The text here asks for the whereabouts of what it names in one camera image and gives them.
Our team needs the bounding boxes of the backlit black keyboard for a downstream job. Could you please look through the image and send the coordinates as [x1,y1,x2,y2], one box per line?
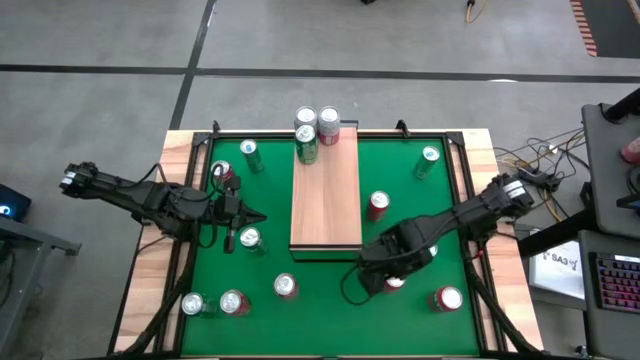
[588,251,640,315]

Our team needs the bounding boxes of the red cup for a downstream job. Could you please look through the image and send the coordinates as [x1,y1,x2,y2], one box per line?
[619,136,640,167]

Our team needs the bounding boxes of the silver and red soda can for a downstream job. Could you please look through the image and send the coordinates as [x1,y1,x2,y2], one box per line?
[293,105,319,129]
[317,105,342,147]

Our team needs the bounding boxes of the black striped-edge floor mat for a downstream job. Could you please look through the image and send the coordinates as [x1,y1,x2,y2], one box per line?
[568,0,640,59]

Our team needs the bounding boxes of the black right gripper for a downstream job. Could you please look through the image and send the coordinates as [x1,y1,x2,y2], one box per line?
[359,219,439,279]

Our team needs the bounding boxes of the green table mat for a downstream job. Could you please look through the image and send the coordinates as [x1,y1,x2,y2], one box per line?
[180,137,481,357]

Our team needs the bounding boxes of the red Coca-Cola can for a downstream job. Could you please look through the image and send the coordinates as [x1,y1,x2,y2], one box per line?
[273,272,300,301]

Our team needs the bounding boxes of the black box with blue light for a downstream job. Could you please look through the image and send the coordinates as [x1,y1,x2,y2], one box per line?
[0,181,33,224]

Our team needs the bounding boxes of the black right camera cable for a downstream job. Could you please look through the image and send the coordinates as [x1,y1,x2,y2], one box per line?
[340,263,374,307]

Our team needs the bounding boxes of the green soda can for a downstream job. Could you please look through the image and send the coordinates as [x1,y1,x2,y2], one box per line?
[294,124,320,166]
[180,291,219,320]
[239,225,269,258]

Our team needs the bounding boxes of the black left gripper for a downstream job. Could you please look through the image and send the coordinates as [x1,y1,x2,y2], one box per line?
[197,189,268,255]

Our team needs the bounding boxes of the red-orange soda can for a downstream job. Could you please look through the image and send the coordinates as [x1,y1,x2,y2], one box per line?
[367,190,392,223]

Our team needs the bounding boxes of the yellow floor cable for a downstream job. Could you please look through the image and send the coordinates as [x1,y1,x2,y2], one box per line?
[464,0,490,25]

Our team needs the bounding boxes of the white sign board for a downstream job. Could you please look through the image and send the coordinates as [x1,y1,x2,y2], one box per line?
[527,238,587,301]

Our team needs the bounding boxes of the grey metal cart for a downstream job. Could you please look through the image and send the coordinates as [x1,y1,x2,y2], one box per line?
[0,213,83,360]

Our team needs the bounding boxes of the grey desk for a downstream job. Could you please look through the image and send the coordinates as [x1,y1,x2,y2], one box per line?
[578,229,640,360]
[581,102,640,240]

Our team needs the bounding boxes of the black desk leg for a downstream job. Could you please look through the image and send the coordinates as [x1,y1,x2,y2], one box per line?
[517,207,594,259]

